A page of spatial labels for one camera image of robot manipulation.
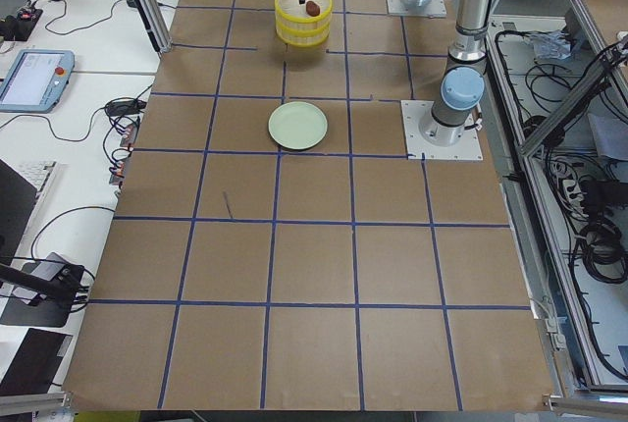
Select yellow steamer top layer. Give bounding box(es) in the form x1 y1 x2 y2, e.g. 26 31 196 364
274 0 333 31

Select white keyboard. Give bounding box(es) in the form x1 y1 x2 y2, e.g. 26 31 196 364
16 160 64 203

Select black power adapter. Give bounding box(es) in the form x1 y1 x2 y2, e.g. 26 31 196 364
105 99 146 117

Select black laptop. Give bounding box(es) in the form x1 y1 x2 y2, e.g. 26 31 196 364
1 328 73 396

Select yellow steamer lower layers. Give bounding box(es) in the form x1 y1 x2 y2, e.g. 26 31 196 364
275 21 330 48

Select brown bun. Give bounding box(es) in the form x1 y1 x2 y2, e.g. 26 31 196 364
305 0 321 17

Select blue teach pendant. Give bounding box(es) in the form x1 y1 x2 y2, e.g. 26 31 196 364
1 49 75 114

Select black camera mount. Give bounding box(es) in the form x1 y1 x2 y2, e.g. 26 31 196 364
1 255 89 309

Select light green plate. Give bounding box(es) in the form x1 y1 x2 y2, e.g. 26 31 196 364
268 101 328 150

